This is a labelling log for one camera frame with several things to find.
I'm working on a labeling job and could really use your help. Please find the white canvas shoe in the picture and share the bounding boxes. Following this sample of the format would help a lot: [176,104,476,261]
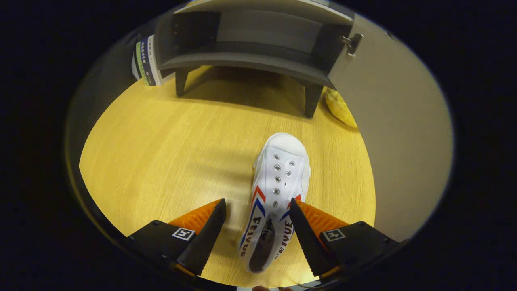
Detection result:
[236,132,311,274]

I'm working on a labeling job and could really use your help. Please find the dark blue book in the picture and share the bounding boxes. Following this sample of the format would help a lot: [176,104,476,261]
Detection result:
[141,36,157,86]

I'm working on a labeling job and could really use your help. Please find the yellow textured object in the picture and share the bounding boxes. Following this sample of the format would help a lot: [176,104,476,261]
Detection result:
[324,87,359,129]

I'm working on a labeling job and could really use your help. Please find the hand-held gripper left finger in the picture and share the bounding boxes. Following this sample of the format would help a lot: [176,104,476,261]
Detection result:
[125,198,227,278]

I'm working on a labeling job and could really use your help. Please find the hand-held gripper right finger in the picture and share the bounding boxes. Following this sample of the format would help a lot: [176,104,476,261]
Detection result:
[289,198,406,283]

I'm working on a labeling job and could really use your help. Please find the black backdrop cloth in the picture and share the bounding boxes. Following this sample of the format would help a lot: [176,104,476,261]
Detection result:
[65,28,158,178]

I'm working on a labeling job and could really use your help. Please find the dark grey shoe cabinet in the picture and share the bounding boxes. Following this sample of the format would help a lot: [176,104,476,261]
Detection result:
[155,0,356,118]

